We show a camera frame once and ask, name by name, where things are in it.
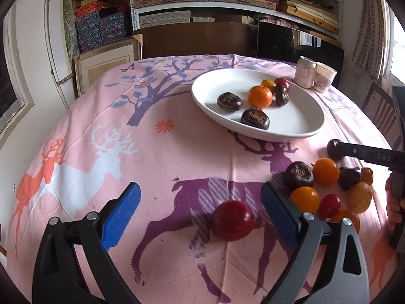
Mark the dark water chestnut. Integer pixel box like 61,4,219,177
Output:
284,161,315,189
275,84,290,107
217,92,243,112
240,108,270,130
338,166,362,191
327,139,346,161

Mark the large red plum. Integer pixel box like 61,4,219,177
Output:
210,200,255,242

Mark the pink drink can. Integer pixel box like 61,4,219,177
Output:
294,56,317,88

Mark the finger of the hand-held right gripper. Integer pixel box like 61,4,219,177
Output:
337,142,397,168

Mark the wooden picture frame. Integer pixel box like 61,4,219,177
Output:
73,35,143,97

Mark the pink deer print tablecloth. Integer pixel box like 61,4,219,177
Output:
6,54,399,304

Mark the black glossy panel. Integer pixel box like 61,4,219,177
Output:
256,22,345,80

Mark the orange mandarin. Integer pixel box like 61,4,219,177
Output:
329,209,361,233
247,85,273,108

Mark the white paper cup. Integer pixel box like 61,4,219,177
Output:
313,62,338,94

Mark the white board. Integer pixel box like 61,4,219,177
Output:
43,0,76,108

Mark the green marble slab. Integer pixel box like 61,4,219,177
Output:
62,0,79,61

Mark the brown wooden cabinet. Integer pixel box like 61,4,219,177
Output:
133,23,258,60

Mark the white oval plate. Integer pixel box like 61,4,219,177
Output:
191,69,325,142

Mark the yellow speckled fruit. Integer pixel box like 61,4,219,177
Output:
349,182,373,214

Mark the stack of floral storage boxes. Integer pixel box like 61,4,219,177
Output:
75,2,132,53

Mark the bright window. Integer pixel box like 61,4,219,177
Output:
381,0,405,83

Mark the patterned beige curtain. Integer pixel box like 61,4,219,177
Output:
352,0,391,80

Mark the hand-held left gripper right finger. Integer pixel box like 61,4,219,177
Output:
261,182,371,304

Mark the person's right hand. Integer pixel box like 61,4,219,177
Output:
386,177,403,232

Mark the white framed window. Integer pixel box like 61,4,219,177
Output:
0,3,34,146

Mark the dark wooden chair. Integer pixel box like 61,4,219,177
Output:
361,82,399,148

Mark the small red tomato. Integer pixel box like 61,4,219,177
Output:
317,194,342,220

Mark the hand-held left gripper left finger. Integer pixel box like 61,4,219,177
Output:
32,182,141,304

